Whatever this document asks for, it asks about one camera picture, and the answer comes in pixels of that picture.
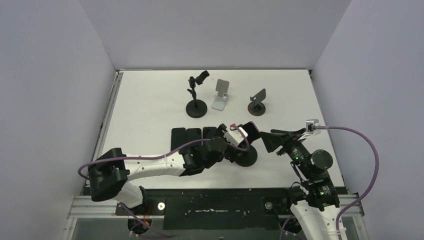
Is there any black pole phone stand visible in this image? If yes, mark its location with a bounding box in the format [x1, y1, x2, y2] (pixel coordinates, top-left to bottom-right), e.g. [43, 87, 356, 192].
[185, 70, 210, 119]
[234, 145, 258, 167]

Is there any clear-case phone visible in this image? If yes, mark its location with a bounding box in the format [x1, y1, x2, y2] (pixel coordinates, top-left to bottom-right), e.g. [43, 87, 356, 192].
[202, 126, 217, 139]

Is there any black smartphone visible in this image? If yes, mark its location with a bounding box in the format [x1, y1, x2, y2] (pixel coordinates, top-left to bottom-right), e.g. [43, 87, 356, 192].
[186, 128, 202, 147]

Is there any white folding phone stand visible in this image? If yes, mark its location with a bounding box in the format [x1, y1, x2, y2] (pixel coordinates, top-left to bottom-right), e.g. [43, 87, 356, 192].
[211, 79, 230, 111]

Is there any red-edged black phone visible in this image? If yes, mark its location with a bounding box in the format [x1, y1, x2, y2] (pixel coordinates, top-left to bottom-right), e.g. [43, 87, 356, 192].
[241, 121, 261, 145]

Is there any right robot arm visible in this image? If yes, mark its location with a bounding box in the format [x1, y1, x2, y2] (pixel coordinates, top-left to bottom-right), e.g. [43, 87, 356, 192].
[259, 128, 348, 240]

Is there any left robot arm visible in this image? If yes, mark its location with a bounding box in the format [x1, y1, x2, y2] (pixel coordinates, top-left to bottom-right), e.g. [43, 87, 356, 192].
[85, 124, 251, 215]

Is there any brown round base phone stand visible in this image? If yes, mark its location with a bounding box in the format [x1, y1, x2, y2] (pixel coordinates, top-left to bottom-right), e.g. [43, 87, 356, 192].
[247, 88, 267, 116]

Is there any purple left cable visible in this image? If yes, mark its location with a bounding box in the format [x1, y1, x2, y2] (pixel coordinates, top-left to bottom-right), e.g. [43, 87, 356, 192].
[77, 124, 253, 181]

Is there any purple cable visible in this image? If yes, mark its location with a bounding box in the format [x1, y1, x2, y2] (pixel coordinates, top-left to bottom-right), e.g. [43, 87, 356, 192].
[77, 124, 253, 181]
[312, 125, 380, 240]

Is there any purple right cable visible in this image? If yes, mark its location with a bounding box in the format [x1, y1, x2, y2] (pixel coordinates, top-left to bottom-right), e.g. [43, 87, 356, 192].
[312, 125, 380, 240]

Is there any black mounting base plate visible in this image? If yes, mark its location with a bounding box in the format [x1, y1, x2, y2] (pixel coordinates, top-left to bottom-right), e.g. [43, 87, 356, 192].
[127, 187, 332, 231]

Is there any aluminium frame rail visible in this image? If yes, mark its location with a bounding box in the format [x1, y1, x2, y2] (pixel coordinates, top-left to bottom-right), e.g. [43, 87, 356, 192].
[60, 70, 124, 240]

